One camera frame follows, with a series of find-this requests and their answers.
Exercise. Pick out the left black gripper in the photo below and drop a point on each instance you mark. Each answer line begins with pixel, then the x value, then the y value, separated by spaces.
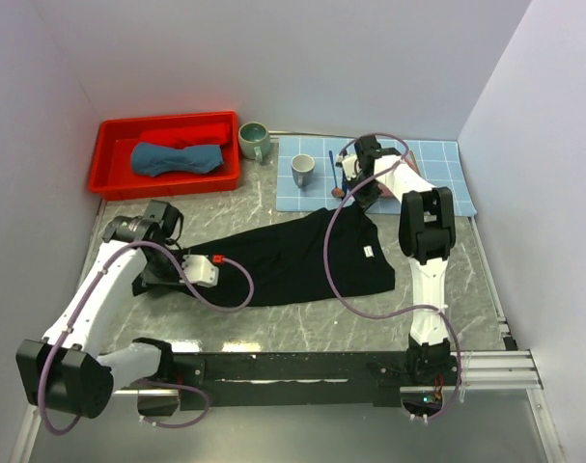
pixel 150 277

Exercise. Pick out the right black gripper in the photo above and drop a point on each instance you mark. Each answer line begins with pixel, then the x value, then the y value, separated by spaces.
pixel 364 202

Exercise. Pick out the black t shirt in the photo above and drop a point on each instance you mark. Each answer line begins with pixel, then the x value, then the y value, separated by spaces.
pixel 286 264

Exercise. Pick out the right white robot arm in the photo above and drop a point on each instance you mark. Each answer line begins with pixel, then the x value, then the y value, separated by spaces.
pixel 427 231

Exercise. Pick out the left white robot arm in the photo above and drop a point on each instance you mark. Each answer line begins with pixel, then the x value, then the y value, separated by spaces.
pixel 66 370

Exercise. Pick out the blue grid placemat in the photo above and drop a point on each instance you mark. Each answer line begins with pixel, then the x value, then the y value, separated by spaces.
pixel 437 161

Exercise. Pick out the blue rolled t shirt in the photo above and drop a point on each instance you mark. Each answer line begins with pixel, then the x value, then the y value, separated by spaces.
pixel 150 160

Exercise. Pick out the grey white mug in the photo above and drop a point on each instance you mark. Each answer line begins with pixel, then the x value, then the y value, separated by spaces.
pixel 302 166

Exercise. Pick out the red plastic bin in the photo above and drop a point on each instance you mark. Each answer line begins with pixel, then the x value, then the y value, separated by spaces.
pixel 112 177

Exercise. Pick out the green ceramic mug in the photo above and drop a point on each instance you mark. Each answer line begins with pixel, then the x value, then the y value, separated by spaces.
pixel 254 141

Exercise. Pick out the blue handled spoon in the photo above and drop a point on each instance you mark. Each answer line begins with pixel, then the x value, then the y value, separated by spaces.
pixel 337 192

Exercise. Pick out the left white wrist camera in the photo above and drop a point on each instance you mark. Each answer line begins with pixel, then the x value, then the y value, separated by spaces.
pixel 200 271

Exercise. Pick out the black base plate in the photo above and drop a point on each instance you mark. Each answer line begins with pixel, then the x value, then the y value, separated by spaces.
pixel 301 378

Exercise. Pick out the aluminium rail frame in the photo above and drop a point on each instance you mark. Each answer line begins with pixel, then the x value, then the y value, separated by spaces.
pixel 491 361

